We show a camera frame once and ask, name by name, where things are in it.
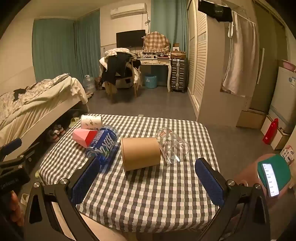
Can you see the checked tablecloth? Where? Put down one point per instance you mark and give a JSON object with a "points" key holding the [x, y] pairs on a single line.
{"points": [[150, 197]]}

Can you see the teal curtain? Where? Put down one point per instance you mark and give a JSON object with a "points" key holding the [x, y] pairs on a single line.
{"points": [[87, 44], [54, 48], [170, 20]]}

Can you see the white slippers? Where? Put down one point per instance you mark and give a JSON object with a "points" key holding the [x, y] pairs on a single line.
{"points": [[24, 200]]}

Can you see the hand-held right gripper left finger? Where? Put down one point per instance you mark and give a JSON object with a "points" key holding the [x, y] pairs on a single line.
{"points": [[84, 183]]}

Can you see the silver suitcase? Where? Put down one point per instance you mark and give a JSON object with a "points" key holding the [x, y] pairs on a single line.
{"points": [[178, 75]]}

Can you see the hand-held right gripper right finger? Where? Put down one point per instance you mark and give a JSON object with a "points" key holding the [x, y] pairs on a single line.
{"points": [[209, 183]]}

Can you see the pink and red carton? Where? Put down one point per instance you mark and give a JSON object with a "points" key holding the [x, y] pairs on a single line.
{"points": [[83, 138]]}

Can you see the brown paper cup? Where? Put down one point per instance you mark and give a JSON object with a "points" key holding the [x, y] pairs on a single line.
{"points": [[141, 154]]}

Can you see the blue plastic bottle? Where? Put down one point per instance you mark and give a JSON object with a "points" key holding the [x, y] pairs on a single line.
{"points": [[104, 144]]}

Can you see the white fridge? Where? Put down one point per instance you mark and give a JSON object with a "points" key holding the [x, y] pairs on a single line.
{"points": [[283, 99]]}

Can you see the white desk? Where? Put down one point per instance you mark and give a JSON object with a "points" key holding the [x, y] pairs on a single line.
{"points": [[153, 62]]}

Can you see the clear glass cup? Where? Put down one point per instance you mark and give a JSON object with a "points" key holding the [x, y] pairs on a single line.
{"points": [[172, 147]]}

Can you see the person's left hand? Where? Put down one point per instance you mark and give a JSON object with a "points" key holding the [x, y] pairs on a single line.
{"points": [[17, 208]]}

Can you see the pink basin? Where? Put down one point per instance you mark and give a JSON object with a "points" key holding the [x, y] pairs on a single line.
{"points": [[289, 64]]}

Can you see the green round stool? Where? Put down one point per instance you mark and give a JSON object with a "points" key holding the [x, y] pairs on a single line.
{"points": [[281, 170]]}

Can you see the smartphone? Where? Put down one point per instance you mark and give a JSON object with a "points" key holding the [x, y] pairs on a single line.
{"points": [[270, 179]]}

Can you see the black hanging garment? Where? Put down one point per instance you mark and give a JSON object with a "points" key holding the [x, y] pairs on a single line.
{"points": [[216, 10]]}

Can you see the flat brown cardboard box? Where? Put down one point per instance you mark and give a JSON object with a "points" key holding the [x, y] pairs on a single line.
{"points": [[178, 55]]}

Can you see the white hanging towel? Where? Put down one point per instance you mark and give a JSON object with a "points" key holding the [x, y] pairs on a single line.
{"points": [[238, 58]]}

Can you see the white printed paper cup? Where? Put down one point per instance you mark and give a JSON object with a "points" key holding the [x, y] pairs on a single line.
{"points": [[91, 122]]}

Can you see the black monitor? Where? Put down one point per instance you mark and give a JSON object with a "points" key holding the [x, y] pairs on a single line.
{"points": [[130, 38]]}

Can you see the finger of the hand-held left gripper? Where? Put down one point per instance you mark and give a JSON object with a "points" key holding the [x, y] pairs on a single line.
{"points": [[29, 151], [13, 144]]}

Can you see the blue waste bin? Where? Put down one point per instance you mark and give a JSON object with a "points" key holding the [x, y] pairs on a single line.
{"points": [[150, 81]]}

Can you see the white air conditioner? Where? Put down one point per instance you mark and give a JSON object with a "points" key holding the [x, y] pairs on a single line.
{"points": [[128, 10]]}

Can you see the plaid cloth cover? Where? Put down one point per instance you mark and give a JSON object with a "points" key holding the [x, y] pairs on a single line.
{"points": [[156, 41]]}

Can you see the white storage box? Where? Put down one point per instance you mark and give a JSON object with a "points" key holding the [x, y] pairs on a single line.
{"points": [[281, 139]]}

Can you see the white louvred wardrobe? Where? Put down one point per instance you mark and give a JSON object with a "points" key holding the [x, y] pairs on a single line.
{"points": [[201, 64]]}

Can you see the printed carton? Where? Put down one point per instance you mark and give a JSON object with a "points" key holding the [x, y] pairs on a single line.
{"points": [[287, 154]]}

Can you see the bed with floral blanket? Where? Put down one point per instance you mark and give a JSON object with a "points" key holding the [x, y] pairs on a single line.
{"points": [[34, 104]]}

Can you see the clear water jug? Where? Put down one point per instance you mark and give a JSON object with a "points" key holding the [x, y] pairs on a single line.
{"points": [[89, 84]]}

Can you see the chair piled with clothes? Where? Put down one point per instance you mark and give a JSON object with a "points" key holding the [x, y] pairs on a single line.
{"points": [[118, 67]]}

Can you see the pair of sneakers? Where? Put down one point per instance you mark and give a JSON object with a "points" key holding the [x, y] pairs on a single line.
{"points": [[56, 133]]}

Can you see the red fire extinguisher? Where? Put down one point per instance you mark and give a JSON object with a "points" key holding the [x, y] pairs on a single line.
{"points": [[270, 132]]}

